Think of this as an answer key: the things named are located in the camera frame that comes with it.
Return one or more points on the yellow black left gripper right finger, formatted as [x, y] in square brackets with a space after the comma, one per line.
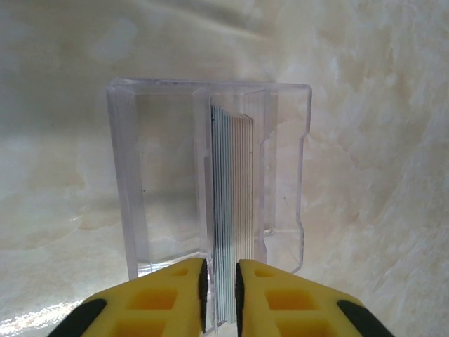
[301, 305]

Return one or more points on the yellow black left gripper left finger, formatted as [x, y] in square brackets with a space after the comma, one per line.
[147, 302]

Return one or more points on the clear plastic card box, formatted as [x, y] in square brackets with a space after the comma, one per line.
[165, 175]

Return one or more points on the stack of credit cards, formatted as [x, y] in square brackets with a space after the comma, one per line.
[231, 182]

